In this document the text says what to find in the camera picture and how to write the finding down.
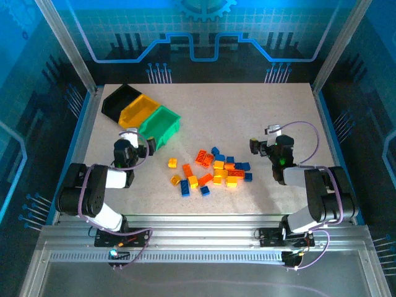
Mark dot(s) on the blue two-by-two lego brick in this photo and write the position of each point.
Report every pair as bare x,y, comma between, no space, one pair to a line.
204,190
238,166
230,159
215,151
246,166
247,176
220,157

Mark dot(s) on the green plastic bin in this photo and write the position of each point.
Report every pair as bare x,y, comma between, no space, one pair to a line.
161,123

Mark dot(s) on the yellow two-by-two lego brick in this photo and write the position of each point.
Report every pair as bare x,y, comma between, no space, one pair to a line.
175,179
231,181
172,162
218,164

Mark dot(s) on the small orange lego brick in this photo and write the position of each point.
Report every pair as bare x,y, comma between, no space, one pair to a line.
229,166

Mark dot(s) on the orange two-by-four lego brick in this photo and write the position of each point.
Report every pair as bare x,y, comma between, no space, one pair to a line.
236,173
187,170
208,161
205,179
200,156

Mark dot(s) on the yellow plastic bin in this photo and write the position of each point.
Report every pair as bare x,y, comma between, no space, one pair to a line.
139,109

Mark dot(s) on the curved yellow lego brick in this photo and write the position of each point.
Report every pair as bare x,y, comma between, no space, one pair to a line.
220,173

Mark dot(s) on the small yellow lego brick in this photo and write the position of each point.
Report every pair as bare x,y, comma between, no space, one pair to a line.
217,180

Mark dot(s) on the black plastic bin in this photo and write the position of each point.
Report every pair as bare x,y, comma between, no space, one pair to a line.
117,102

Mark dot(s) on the blue two-by-four lego brick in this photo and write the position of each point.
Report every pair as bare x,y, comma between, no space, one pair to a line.
185,187

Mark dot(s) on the tall yellow lego brick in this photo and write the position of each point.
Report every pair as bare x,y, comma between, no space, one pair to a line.
193,181

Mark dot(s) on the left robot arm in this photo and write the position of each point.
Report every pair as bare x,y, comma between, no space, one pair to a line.
72,198

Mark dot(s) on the aluminium front beam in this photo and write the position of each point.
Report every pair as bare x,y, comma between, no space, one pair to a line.
201,232

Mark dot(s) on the small controller board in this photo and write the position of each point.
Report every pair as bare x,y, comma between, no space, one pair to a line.
122,256
289,258

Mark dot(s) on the grey metal front panel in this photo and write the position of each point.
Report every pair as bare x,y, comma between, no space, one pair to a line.
201,278

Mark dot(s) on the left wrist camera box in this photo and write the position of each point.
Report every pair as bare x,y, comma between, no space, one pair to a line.
130,136

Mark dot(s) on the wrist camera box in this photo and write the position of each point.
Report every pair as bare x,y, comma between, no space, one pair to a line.
130,136
273,130

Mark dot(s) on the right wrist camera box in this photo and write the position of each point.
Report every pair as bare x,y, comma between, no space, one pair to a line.
273,130

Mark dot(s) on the aluminium side rail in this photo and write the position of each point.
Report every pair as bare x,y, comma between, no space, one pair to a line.
327,123
81,139

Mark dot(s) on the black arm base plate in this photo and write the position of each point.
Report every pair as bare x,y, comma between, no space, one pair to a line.
139,236
267,236

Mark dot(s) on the aluminium frame post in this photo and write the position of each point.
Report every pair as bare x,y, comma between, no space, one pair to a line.
340,46
68,46

